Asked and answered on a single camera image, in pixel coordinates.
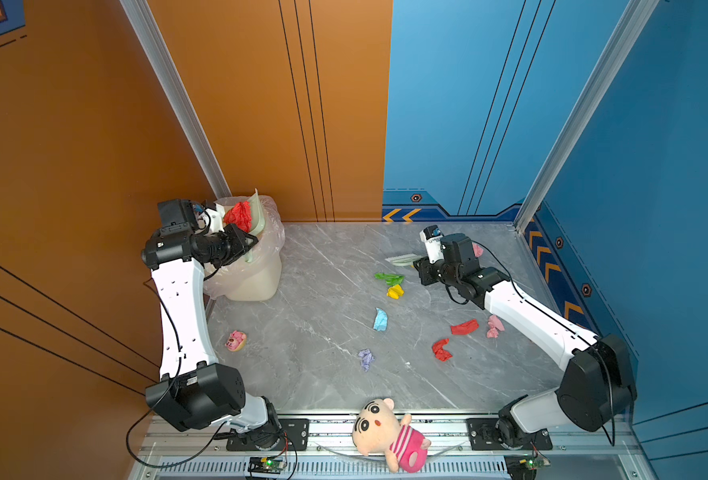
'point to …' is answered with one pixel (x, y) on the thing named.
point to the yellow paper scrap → (395, 292)
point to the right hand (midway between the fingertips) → (415, 262)
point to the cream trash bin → (256, 275)
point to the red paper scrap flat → (466, 328)
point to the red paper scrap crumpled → (441, 354)
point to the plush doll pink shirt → (379, 429)
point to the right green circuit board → (537, 462)
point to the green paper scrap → (392, 280)
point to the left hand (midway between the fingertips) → (253, 237)
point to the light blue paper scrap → (381, 320)
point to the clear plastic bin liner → (256, 275)
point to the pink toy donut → (236, 341)
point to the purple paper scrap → (367, 357)
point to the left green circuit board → (272, 464)
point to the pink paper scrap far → (478, 251)
